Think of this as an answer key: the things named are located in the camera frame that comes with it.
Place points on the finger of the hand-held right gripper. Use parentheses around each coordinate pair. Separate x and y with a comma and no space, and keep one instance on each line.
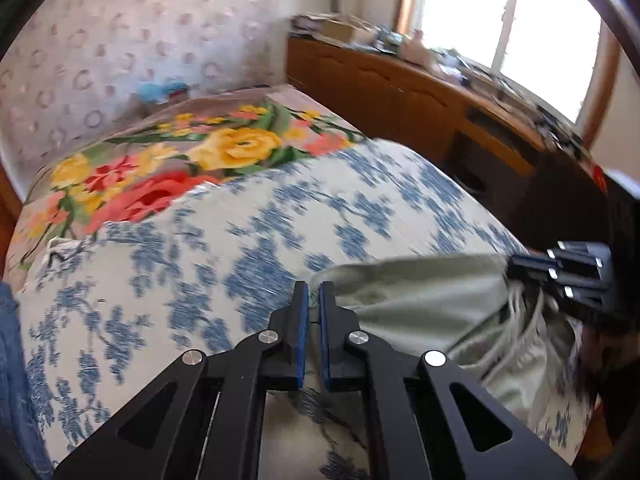
(580,292)
(580,255)

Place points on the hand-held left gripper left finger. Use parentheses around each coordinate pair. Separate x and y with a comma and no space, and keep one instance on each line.
(300,340)

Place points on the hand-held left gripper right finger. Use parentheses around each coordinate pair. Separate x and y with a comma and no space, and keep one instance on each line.
(327,340)

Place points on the light green short pants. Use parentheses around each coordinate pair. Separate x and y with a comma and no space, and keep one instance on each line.
(425,300)

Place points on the blue floral bed sheet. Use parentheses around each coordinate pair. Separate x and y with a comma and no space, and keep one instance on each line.
(200,260)

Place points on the colourful floral blanket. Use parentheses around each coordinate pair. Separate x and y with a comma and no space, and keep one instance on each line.
(235,145)

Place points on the long wooden cabinet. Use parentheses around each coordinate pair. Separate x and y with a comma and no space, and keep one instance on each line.
(400,105)

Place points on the window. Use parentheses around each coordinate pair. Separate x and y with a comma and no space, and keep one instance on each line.
(510,25)

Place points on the small box with blue cloth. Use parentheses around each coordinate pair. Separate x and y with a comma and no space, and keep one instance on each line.
(162,92)

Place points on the blue denim jeans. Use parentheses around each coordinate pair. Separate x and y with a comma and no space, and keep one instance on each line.
(15,385)

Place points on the flat cardboard box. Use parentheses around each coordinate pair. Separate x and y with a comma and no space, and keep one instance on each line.
(345,31)

